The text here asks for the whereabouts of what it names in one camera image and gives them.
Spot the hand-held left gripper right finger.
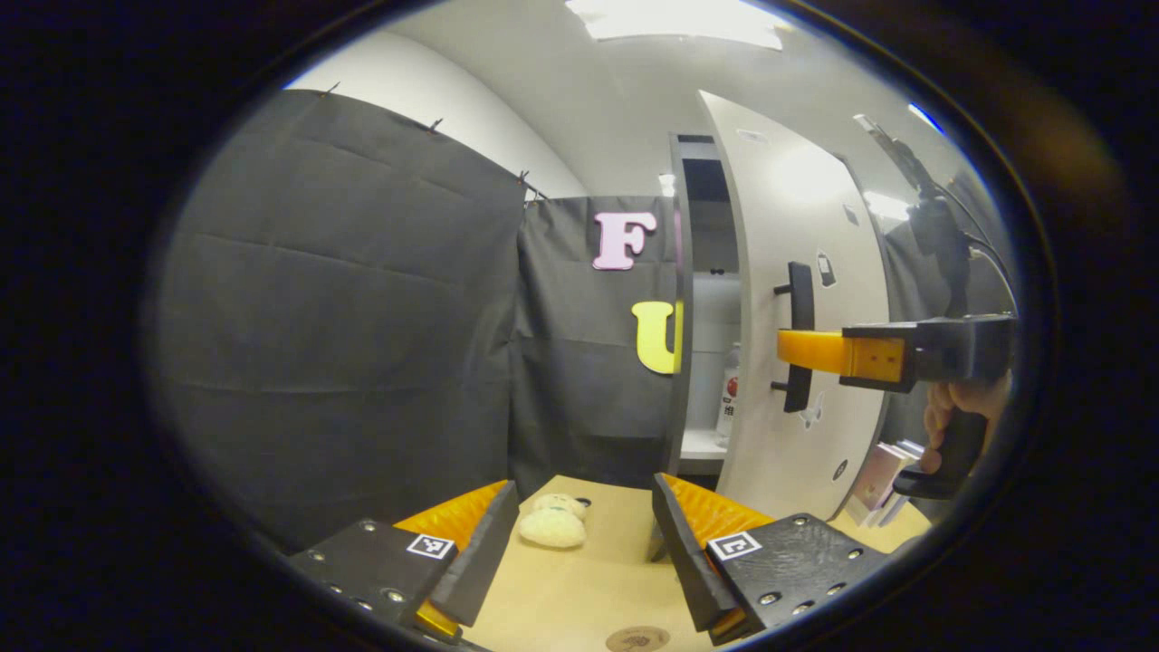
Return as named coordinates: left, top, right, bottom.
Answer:
left=652, top=473, right=895, bottom=647

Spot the round brown coaster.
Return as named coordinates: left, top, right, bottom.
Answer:
left=605, top=625, right=672, bottom=652

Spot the beige cabinet door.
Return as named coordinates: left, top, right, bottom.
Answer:
left=697, top=91, right=894, bottom=523

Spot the white plush toy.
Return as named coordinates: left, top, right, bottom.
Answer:
left=518, top=494, right=589, bottom=550

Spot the black door handle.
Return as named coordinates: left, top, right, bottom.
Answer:
left=771, top=262, right=817, bottom=415

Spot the purple spine book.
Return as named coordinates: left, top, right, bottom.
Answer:
left=847, top=442, right=897, bottom=524

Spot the clear plastic bottle red label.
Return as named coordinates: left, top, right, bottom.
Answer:
left=715, top=342, right=742, bottom=446

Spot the grey cabinet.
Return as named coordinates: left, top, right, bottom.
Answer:
left=666, top=133, right=754, bottom=478

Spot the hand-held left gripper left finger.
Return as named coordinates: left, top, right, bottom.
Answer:
left=288, top=480, right=522, bottom=647

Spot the black backdrop cloth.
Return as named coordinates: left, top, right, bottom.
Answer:
left=149, top=88, right=997, bottom=555

